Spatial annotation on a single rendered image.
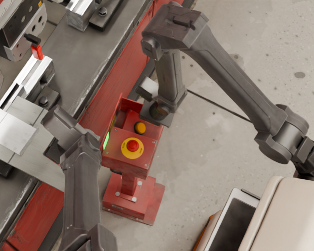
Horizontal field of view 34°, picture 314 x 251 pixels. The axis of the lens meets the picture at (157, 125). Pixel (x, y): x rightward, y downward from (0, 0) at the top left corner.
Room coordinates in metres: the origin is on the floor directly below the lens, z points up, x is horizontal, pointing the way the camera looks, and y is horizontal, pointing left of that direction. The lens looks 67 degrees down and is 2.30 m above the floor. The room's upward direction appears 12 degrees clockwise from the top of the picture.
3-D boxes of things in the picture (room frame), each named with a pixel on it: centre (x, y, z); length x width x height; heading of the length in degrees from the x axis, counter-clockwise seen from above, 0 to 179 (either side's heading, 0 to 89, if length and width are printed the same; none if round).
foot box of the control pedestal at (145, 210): (0.59, 0.04, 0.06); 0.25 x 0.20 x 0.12; 83
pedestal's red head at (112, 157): (0.60, 0.07, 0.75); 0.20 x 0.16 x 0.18; 173
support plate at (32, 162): (0.43, 0.30, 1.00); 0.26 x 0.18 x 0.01; 74
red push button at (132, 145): (0.55, 0.06, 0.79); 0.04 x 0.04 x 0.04
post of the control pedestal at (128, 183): (0.60, 0.07, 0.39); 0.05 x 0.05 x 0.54; 83
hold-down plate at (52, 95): (0.50, 0.37, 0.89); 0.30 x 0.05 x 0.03; 164
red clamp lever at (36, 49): (0.61, 0.34, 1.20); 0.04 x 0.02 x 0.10; 74
